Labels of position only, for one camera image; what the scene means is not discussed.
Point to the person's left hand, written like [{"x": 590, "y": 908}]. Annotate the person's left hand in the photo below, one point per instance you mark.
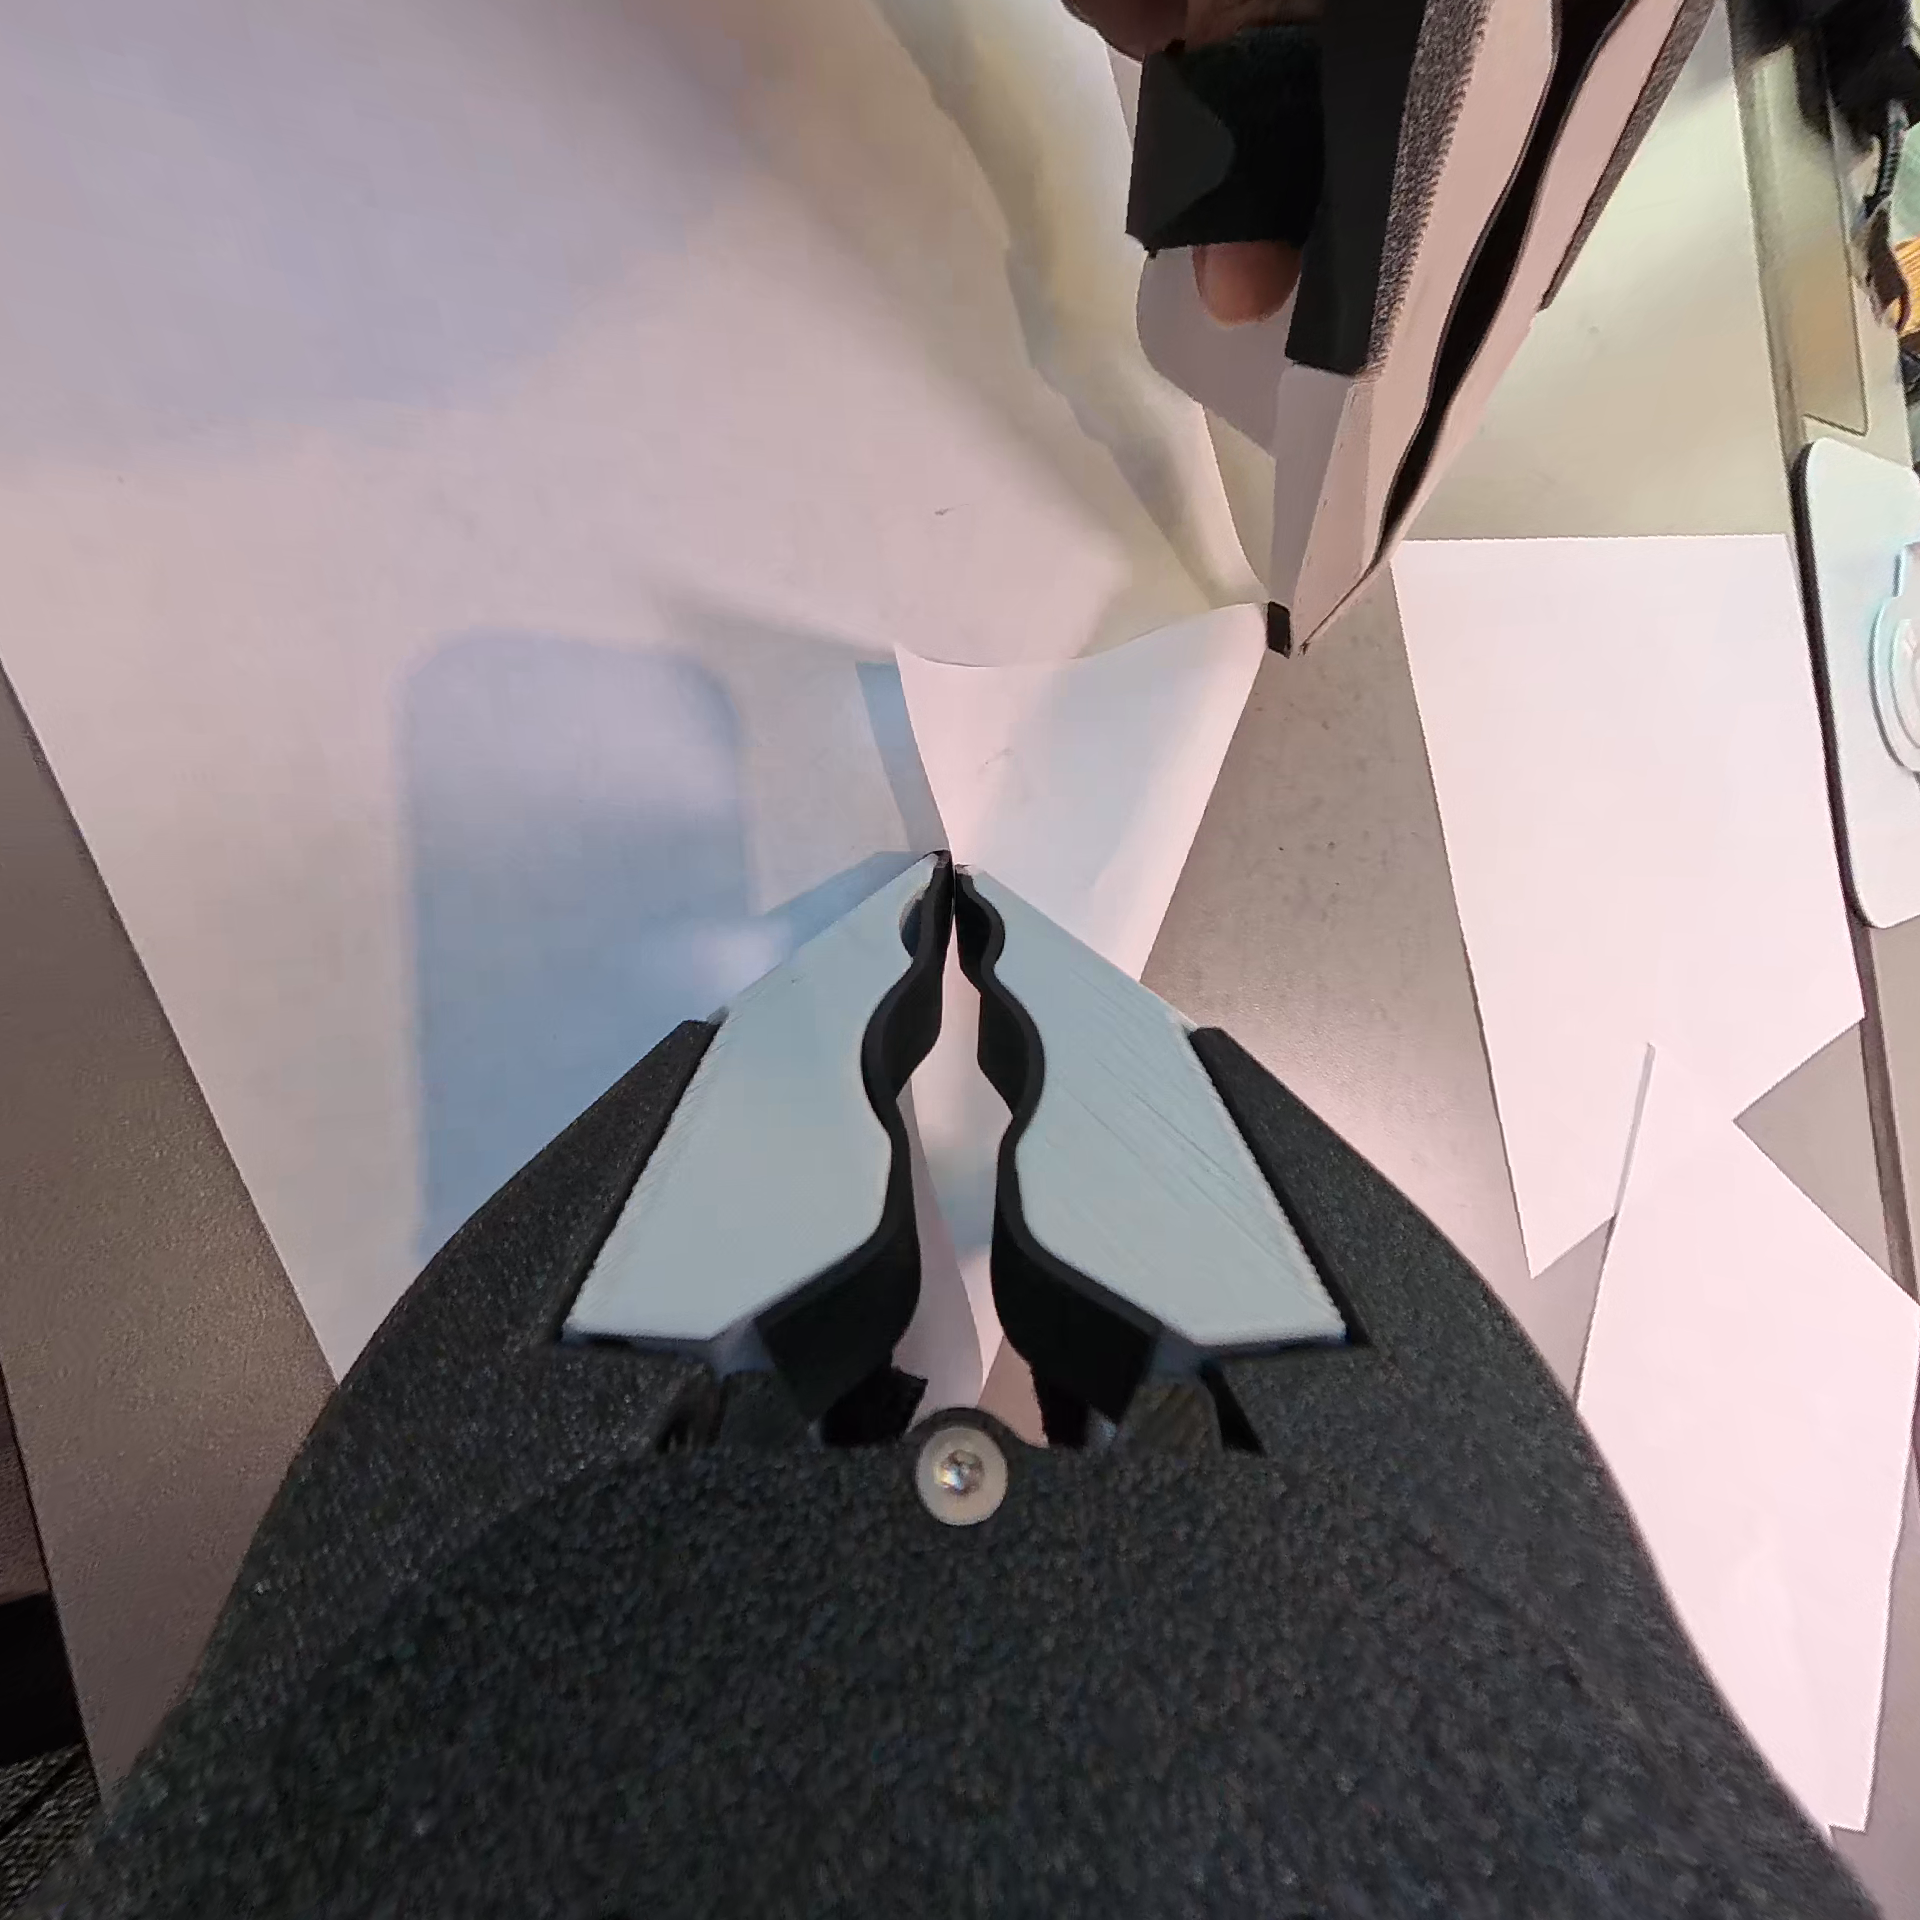
[{"x": 1244, "y": 285}]

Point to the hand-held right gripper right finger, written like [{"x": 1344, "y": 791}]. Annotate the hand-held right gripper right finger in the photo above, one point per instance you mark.
[{"x": 1154, "y": 1185}]

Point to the black mesh office chair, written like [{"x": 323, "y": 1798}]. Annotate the black mesh office chair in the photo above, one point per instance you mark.
[{"x": 44, "y": 1771}]

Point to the white paper sheet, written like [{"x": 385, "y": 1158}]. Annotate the white paper sheet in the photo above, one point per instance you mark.
[
  {"x": 1621, "y": 824},
  {"x": 451, "y": 375},
  {"x": 1754, "y": 1424}
]

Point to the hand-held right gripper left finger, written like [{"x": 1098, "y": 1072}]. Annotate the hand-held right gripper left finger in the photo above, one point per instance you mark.
[{"x": 751, "y": 1185}]

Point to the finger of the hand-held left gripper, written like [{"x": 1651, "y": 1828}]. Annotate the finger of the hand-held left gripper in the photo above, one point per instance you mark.
[
  {"x": 1470, "y": 121},
  {"x": 1612, "y": 74}
]

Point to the white stand with black board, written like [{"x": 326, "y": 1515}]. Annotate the white stand with black board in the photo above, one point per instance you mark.
[{"x": 1845, "y": 841}]

